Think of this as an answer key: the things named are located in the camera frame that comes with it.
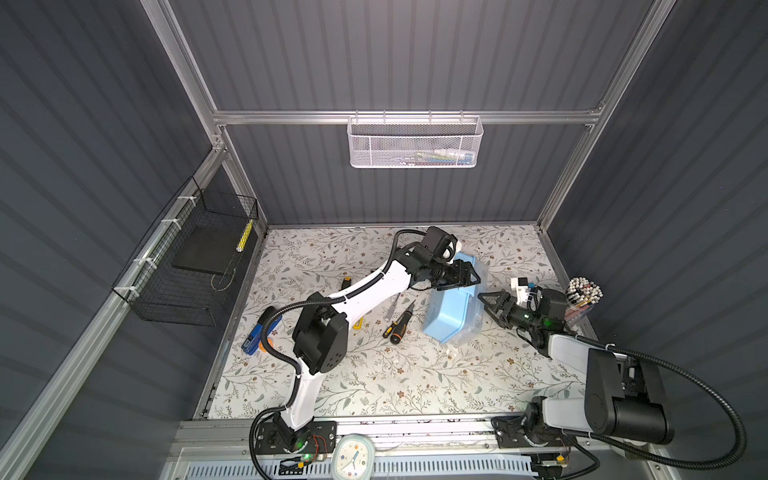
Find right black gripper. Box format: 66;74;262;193
479;294;543;335

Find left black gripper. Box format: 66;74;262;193
427;259;481;290

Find light blue plastic tool box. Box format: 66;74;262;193
422;253;487;346

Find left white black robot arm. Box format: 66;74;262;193
254;226;481;451

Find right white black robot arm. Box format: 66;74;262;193
478;289;748;471

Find black orange screwdriver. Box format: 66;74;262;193
383;302;415;345

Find clear cup of markers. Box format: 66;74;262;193
565;277;603;325

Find white analog clock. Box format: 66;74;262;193
331;434;376;480

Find yellow marker in black basket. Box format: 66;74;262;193
236;220;254;253

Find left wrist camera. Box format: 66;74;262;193
441;235;461;263

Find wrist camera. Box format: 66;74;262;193
441;235;461;263
510;277;536;308

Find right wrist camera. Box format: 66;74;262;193
510;277;536;308

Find white wire mesh basket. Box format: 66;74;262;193
346;115;484;169

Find blue handled pliers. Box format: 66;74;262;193
241;306;277;356

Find black wire wall basket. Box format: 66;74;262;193
113;179;260;327

